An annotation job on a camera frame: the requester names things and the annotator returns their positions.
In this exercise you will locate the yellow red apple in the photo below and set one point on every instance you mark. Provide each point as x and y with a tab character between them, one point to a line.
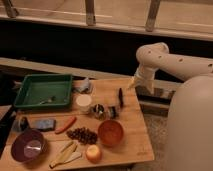
93	153

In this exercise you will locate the small metal cup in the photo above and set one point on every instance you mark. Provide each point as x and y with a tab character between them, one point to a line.
99	111

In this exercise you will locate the green plastic tray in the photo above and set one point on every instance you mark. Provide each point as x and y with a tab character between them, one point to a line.
38	87

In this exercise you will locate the small utensil in tray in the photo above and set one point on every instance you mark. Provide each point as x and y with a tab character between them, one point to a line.
49	100

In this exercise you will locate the grey cloth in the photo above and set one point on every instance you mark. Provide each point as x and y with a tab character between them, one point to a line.
84	87

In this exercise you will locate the white paper cup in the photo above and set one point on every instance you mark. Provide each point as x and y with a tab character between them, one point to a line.
83	102

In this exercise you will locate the purple bowl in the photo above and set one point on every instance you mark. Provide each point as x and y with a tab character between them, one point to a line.
27	146

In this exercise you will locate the orange bowl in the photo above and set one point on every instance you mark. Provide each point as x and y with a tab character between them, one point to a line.
110	133

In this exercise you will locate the bunch of dark grapes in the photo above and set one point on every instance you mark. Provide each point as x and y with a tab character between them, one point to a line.
83	135

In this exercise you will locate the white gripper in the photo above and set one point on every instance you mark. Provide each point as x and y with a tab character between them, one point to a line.
144	77

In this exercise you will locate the dark object at left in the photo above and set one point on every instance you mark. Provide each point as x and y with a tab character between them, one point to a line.
23	124

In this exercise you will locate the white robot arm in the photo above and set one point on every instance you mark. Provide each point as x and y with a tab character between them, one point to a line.
189	145

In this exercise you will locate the small dark can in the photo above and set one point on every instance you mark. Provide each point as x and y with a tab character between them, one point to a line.
113	112

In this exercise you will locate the blue sponge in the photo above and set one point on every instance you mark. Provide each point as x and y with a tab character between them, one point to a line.
45	125

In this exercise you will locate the orange carrot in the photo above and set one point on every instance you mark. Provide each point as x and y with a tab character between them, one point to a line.
63	126

